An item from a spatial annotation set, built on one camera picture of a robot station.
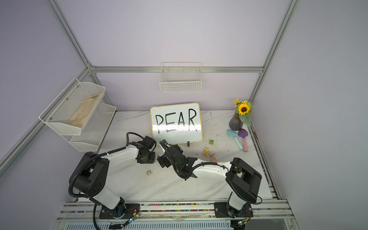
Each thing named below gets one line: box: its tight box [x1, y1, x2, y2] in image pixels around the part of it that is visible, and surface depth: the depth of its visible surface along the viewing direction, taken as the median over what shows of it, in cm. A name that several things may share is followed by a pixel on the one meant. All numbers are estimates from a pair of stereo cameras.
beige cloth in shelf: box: [67, 92, 102, 128], surface depth 80 cm
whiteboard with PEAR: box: [149, 102, 203, 147], surface depth 100 cm
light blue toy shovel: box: [226, 128, 244, 151], surface depth 106 cm
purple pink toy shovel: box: [237, 128, 249, 153], surface depth 105 cm
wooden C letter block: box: [145, 169, 153, 177], surface depth 88 cm
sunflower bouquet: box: [233, 98, 254, 128], surface depth 92 cm
